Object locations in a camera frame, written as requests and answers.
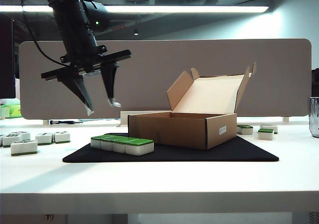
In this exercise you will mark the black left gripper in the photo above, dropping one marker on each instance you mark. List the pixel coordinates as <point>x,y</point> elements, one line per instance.
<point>84,59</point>

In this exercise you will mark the green-backed mahjong tile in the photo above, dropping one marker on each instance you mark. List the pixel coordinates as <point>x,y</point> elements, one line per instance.
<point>275,129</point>
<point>245,130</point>
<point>138,149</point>
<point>118,147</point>
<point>96,143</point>
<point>266,134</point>
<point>106,145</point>

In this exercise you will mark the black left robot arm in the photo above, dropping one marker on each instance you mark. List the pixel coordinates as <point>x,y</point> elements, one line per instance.
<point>72,22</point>

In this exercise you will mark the three bamboo mahjong tile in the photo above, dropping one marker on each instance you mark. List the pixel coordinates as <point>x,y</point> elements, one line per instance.
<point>62,137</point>

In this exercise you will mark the two bamboo mahjong tile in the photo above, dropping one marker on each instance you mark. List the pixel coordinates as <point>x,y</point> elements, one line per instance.
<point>44,139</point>

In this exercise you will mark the eight bamboo mahjong tile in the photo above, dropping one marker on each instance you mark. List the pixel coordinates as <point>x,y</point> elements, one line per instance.
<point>25,135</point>

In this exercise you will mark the brown cardboard box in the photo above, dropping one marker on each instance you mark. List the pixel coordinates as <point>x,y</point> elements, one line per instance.
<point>174,132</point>

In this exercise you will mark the bird print mahjong tile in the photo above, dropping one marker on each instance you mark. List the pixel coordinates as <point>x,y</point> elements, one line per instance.
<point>23,148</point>

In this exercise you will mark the six bamboo mahjong tile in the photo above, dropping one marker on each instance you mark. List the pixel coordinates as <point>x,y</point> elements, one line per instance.
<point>10,140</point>

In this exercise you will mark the seven bamboo mahjong tile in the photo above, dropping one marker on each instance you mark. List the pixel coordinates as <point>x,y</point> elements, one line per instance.
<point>1,140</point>

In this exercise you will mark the black screwdriver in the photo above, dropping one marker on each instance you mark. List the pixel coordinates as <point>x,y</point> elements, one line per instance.
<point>62,122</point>

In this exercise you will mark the small ceiling lamp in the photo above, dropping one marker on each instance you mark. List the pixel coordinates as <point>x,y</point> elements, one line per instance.
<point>135,33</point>

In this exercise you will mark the bright green packet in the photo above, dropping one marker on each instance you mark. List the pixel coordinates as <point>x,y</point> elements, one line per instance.
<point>15,111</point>

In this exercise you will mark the dark monitor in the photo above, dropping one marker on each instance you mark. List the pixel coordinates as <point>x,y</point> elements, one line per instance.
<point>6,59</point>

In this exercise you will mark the white green small carton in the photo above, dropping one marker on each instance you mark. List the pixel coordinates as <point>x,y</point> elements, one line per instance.
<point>3,112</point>

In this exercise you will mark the black rectangular mat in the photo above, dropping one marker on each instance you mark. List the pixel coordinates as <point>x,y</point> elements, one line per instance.
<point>174,155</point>

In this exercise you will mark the long ceiling light strip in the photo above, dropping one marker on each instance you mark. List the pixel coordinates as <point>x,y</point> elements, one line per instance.
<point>174,9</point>

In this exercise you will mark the grey desk divider panel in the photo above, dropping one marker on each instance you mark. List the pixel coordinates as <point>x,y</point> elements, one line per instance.
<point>224,52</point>

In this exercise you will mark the round metal drawer lock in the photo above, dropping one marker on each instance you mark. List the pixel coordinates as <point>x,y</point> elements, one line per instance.
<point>49,217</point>

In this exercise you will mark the dark glass jar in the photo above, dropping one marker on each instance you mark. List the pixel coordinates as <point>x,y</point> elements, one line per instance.
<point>314,117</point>

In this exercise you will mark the black background object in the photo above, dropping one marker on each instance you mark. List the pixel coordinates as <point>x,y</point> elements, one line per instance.
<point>316,76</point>

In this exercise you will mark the grey vent grille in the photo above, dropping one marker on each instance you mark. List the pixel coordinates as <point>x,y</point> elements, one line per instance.
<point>314,217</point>

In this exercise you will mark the white divider foot bracket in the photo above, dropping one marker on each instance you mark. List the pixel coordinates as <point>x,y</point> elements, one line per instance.
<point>45,122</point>
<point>286,119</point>

